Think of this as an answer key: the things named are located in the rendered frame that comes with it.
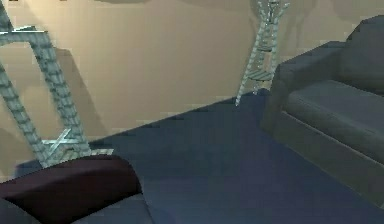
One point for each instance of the dark maroon cushion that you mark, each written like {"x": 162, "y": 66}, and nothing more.
{"x": 73, "y": 186}

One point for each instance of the dark grey sofa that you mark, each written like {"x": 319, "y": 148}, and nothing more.
{"x": 333, "y": 113}

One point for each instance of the pale grey-green shelf frame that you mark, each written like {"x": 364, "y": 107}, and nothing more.
{"x": 53, "y": 86}

